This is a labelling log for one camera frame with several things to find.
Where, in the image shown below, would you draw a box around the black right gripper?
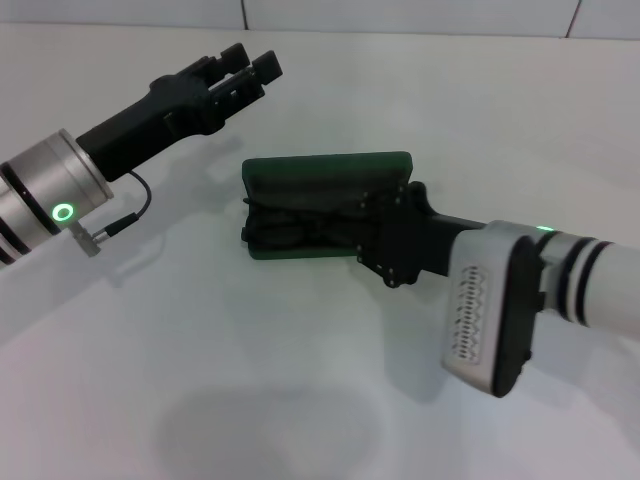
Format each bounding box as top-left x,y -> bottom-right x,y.
357,182 -> 489,290

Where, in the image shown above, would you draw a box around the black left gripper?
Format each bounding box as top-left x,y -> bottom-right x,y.
74,43 -> 285,182

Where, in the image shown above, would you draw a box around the green glasses case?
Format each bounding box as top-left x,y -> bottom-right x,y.
241,149 -> 414,262

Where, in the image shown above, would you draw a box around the black glasses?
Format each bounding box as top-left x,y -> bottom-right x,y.
242,197 -> 366,251

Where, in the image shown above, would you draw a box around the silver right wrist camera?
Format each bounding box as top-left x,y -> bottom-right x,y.
439,219 -> 546,399

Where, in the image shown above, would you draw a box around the left arm cable with connector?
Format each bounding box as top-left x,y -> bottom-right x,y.
69,169 -> 154,259

